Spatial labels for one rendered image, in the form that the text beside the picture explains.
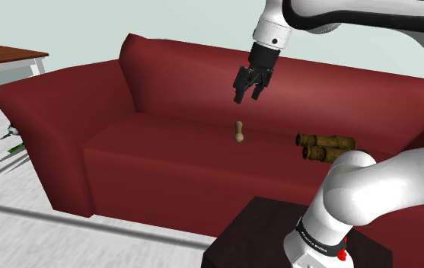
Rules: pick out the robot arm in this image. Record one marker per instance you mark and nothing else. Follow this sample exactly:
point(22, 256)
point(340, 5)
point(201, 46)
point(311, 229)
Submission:
point(363, 185)

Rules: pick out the brass brown binoculars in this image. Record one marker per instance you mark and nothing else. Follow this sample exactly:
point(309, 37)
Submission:
point(324, 147)

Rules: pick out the small white green floor object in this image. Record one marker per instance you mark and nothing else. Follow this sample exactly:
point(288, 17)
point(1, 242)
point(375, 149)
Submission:
point(13, 137)

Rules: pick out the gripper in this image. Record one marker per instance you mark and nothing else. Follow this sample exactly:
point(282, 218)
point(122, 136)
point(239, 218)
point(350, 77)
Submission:
point(261, 58)

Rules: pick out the brown top white table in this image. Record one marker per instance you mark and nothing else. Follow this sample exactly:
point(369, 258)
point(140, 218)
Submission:
point(0, 59)

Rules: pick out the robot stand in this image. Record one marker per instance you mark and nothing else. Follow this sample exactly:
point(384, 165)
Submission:
point(256, 237)

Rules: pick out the dark red sofa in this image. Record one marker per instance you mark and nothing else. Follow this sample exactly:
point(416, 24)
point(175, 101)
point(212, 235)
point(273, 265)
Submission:
point(167, 148)

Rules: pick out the small beige wooden peg figure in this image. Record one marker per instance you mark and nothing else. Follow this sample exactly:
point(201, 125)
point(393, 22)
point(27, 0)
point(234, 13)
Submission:
point(238, 132)

